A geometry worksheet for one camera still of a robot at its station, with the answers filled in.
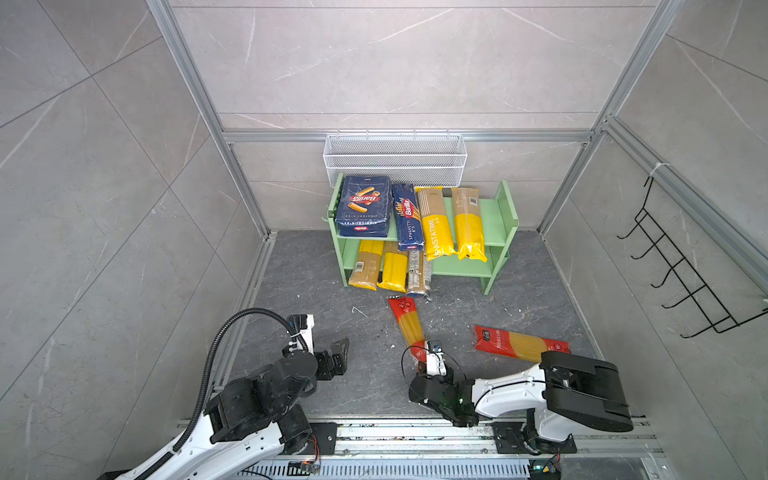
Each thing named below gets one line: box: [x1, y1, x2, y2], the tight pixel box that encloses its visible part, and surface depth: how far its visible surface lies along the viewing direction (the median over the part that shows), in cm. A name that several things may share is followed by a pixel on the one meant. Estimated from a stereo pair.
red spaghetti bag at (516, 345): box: [474, 325, 571, 363], surface depth 89 cm
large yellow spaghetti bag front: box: [377, 240, 409, 293], surface depth 92 cm
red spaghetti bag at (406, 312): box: [387, 297, 427, 364], surface depth 93 cm
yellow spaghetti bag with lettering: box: [414, 186, 457, 261], surface depth 82 cm
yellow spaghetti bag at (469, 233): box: [451, 188, 488, 262], surface depth 83 cm
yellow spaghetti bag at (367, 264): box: [348, 240, 384, 291], surface depth 92 cm
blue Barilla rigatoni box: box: [336, 175, 392, 238], surface depth 83 cm
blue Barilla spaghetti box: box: [392, 183, 425, 251], surface depth 83 cm
